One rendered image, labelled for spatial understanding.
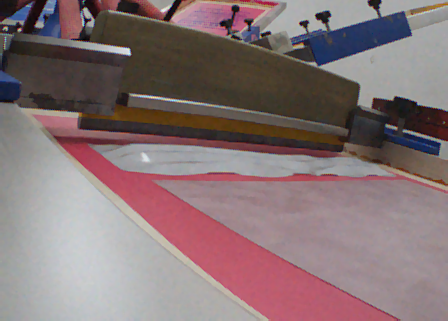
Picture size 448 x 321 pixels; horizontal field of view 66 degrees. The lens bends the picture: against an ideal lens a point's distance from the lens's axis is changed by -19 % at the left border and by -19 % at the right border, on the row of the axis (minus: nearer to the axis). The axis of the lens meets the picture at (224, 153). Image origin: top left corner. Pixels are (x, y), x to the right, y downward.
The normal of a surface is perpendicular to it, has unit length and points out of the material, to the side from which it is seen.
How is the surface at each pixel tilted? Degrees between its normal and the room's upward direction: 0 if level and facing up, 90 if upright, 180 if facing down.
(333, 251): 0
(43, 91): 90
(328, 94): 90
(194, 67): 90
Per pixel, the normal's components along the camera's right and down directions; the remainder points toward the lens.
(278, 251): 0.19, -0.97
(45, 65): 0.61, 0.25
